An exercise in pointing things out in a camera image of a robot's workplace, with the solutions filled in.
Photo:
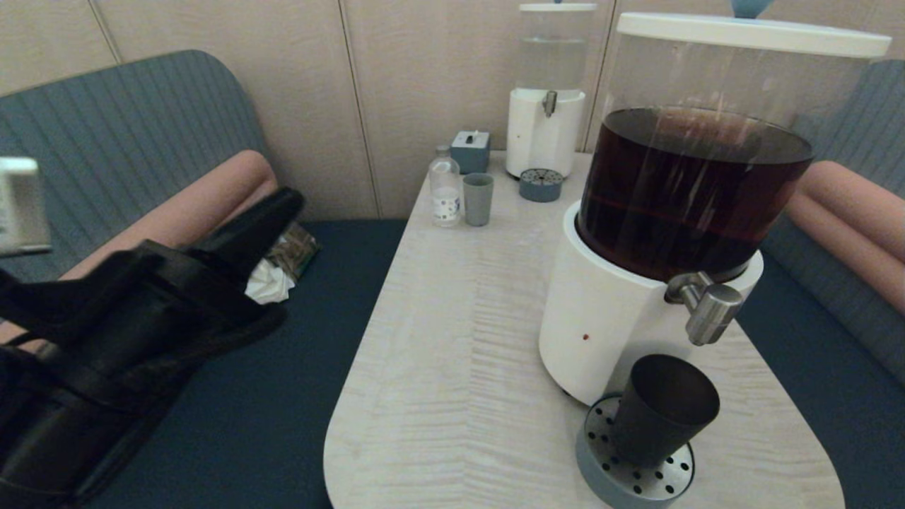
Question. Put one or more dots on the small silver dispenser tap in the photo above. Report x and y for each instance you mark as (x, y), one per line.
(549, 104)

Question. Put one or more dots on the large grey perforated drip tray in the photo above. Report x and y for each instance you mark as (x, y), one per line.
(601, 474)

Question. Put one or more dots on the crumpled white tissue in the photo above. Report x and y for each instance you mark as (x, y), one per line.
(269, 288)

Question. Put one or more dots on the pink cylindrical bolster cushion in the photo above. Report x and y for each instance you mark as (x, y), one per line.
(848, 239)
(263, 191)
(862, 192)
(184, 205)

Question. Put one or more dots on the grey-blue tissue box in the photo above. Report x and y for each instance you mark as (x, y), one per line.
(470, 153)

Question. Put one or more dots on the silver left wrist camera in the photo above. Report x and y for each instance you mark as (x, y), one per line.
(21, 205)

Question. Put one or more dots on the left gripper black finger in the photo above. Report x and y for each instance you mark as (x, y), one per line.
(240, 339)
(261, 226)

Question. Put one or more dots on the grey plastic cup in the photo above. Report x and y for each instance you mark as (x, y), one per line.
(478, 200)

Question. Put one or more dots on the small grey perforated drip tray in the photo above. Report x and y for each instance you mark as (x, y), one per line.
(541, 185)

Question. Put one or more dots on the small clear water dispenser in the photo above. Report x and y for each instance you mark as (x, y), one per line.
(541, 139)

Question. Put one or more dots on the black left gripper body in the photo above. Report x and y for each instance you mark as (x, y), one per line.
(120, 318)

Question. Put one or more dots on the large silver dispenser tap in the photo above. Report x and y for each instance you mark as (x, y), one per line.
(710, 312)

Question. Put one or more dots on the large dark tea dispenser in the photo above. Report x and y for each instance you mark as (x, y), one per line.
(608, 318)

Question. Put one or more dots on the clear plastic bottle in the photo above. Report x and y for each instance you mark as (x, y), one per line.
(445, 193)

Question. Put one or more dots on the small white dispenser lid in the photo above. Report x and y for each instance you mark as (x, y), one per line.
(558, 7)

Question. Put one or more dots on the large white dispenser lid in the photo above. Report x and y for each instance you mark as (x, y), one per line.
(749, 34)

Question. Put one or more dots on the green snack packet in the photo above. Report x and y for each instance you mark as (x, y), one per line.
(297, 247)

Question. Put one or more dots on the black plastic cup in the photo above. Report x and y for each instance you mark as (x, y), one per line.
(661, 417)

